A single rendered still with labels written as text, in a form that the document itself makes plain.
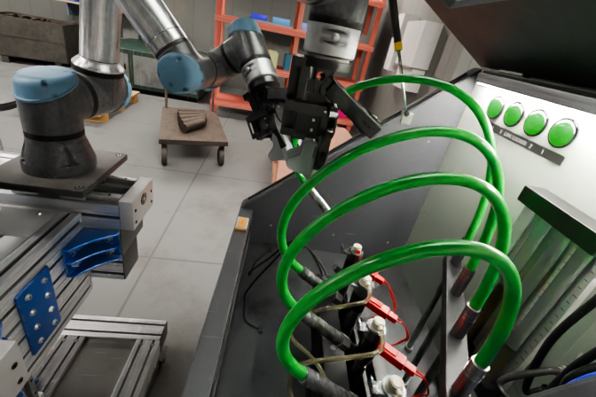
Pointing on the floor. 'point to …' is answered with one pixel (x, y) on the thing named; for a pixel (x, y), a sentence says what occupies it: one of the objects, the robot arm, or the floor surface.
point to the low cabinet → (147, 71)
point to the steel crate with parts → (37, 38)
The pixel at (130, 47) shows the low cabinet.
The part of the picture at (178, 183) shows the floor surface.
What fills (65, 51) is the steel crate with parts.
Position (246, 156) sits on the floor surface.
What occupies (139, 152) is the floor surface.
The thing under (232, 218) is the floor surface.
